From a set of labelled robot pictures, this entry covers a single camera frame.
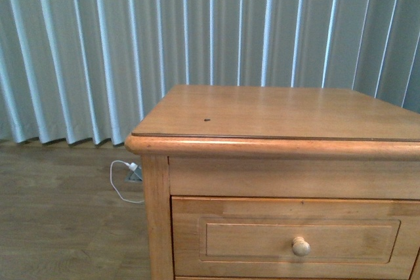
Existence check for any wooden drawer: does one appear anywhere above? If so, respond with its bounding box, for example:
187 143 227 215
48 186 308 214
172 197 419 279

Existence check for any white floor charger plug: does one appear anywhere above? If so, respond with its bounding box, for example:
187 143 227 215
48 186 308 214
125 163 138 172

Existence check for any round wooden drawer knob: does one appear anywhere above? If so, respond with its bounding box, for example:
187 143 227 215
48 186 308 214
291 237 311 257

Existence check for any wooden nightstand cabinet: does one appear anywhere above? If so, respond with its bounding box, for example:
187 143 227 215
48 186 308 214
125 85 419 279

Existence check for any open metal floor socket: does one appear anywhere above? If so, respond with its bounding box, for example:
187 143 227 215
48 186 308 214
124 167 142 183

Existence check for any pale green pleated curtain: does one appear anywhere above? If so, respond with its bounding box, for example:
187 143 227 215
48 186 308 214
1 0 419 144

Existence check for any white charging cable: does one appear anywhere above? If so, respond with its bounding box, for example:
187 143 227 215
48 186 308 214
110 160 145 205

